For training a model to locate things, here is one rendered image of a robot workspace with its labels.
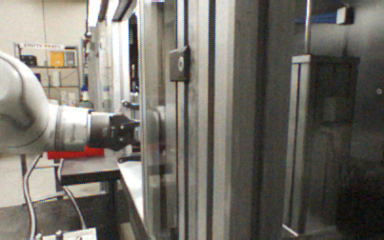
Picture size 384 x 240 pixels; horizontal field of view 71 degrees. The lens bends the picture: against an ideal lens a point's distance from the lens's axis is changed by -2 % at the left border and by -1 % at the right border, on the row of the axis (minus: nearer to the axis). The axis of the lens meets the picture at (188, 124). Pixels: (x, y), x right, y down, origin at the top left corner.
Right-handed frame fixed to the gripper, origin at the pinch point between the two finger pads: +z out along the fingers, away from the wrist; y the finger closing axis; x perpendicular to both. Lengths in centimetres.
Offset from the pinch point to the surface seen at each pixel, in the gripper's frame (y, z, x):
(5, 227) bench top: -38, -42, 35
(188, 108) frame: 8.6, -13.7, -37.8
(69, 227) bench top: -36, -24, 28
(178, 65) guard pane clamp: 11.8, -14.8, -37.8
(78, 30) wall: 144, -51, 751
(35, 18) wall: 154, -153, 750
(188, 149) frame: 5.2, -13.3, -37.8
